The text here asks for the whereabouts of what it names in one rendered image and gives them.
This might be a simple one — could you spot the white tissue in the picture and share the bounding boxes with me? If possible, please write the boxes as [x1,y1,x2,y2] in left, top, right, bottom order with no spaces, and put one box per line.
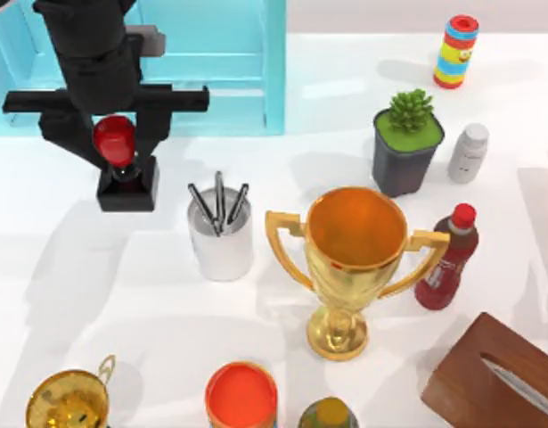
[479,353,548,416]

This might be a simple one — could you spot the red bottle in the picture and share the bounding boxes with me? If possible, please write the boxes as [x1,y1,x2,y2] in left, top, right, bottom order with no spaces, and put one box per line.
[413,203,480,312]

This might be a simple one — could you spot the stack of coloured rings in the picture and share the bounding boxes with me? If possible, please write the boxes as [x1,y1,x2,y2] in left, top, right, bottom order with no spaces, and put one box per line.
[432,14,480,90]

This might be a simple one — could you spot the black pen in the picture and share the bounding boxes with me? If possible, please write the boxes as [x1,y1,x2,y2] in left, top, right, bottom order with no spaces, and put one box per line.
[225,183,250,226]
[213,170,227,234]
[187,182,222,236]

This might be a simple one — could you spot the large gold trophy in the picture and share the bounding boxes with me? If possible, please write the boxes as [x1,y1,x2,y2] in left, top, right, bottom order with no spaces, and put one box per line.
[265,186,452,362]

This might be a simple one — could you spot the small gold trophy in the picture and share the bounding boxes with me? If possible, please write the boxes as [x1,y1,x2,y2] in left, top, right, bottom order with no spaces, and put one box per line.
[25,354,118,428]

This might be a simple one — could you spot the grey pot with green plant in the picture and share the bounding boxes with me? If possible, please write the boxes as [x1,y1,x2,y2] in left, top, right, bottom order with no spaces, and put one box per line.
[372,88,446,199]

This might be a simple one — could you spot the red trophy with black base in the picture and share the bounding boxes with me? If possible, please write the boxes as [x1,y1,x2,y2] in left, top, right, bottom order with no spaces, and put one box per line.
[92,114,161,213]

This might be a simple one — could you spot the white bottle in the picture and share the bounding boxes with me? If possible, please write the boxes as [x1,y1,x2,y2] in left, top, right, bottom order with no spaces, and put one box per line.
[447,123,490,185]

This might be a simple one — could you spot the light blue rack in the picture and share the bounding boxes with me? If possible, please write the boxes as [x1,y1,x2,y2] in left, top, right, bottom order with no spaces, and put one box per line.
[0,0,287,138]

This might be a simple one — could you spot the orange can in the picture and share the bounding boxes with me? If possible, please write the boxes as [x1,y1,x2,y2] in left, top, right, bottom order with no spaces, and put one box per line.
[205,361,280,428]

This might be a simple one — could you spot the brown wooden tissue box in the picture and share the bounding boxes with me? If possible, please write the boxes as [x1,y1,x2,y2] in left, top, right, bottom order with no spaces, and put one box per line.
[420,311,548,428]

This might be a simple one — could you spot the white pen holder cup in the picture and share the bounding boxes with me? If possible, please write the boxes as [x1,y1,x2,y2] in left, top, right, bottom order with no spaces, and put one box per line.
[186,186,256,283]

